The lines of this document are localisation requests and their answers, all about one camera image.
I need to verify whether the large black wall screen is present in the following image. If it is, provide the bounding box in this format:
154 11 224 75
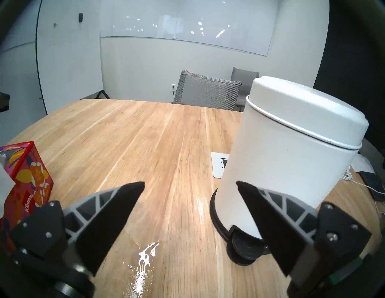
313 0 385 144

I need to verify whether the white tissue sheet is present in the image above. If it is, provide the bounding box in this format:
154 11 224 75
0 152 16 218

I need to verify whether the white pedal trash can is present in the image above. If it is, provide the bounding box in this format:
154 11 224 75
210 76 369 266

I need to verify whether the flat white paper towel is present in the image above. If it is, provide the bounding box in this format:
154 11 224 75
350 153 375 174

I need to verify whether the table power outlet plate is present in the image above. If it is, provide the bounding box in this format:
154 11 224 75
211 152 230 178

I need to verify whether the white charger cable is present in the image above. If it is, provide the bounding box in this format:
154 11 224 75
341 169 385 215

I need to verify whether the rolling whiteboard on stand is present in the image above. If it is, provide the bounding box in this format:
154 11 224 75
35 0 110 116

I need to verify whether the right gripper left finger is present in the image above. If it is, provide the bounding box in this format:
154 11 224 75
9 181 146 277

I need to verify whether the grey office chair with armrests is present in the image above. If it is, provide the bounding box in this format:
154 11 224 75
231 67 260 106

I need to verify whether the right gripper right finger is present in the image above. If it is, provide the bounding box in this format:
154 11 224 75
236 181 373 289

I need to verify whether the colourful floral tissue box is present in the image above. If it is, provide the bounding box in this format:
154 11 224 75
0 141 54 253

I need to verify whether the black keyboard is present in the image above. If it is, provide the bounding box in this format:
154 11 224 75
358 171 385 202

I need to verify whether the wide glass wall whiteboard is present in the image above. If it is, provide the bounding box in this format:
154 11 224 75
99 0 279 56

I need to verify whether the clear liquid spill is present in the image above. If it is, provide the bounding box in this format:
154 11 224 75
123 241 160 296

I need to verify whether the grey mesh office chair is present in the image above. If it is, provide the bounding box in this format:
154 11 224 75
172 70 242 111

